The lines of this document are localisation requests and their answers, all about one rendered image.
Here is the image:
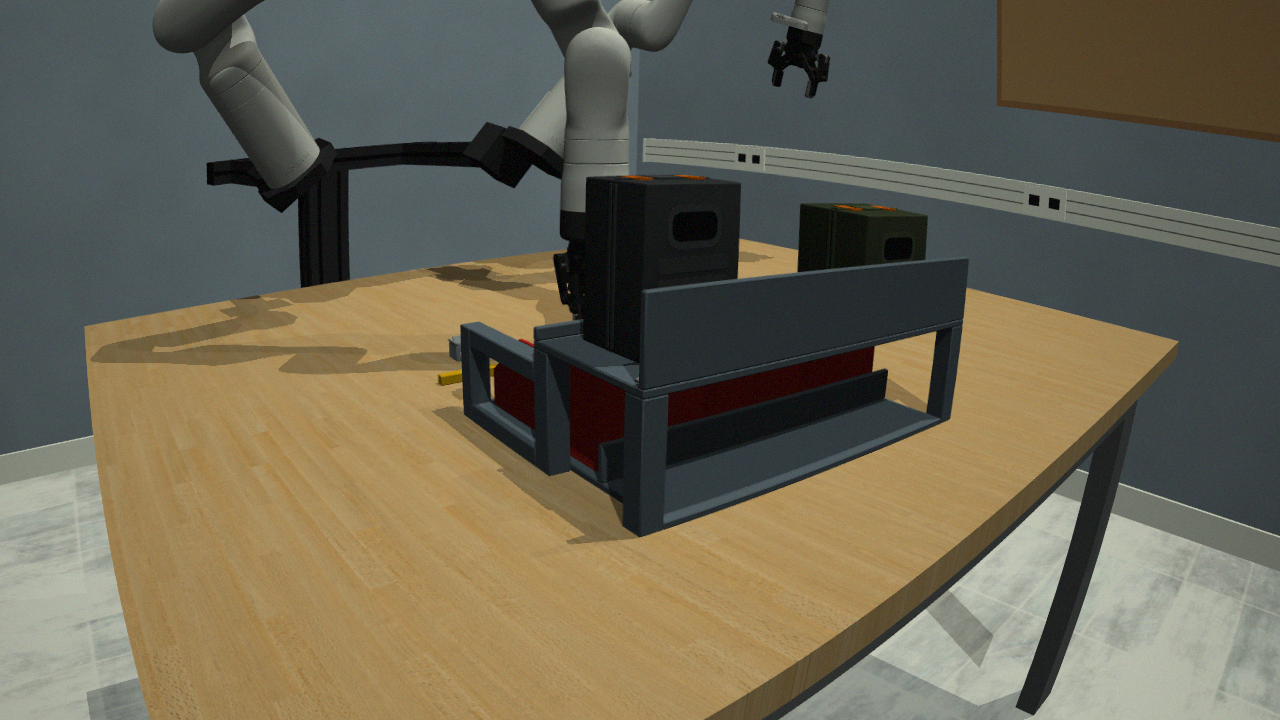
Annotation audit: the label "red open-front bin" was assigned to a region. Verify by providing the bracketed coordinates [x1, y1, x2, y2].
[800, 346, 876, 392]
[704, 364, 803, 416]
[494, 363, 705, 473]

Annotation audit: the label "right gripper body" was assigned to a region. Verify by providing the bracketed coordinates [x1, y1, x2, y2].
[561, 210, 585, 287]

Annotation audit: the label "yellow bar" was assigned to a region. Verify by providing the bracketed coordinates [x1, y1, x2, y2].
[438, 363, 498, 386]

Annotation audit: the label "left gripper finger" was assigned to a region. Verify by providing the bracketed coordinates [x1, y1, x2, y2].
[797, 53, 829, 97]
[768, 41, 795, 87]

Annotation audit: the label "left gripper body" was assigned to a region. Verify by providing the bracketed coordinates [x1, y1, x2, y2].
[785, 26, 823, 69]

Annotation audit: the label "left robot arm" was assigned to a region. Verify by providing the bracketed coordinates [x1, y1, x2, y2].
[518, 0, 829, 159]

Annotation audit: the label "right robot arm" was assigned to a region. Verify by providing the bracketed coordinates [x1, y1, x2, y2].
[152, 0, 632, 211]

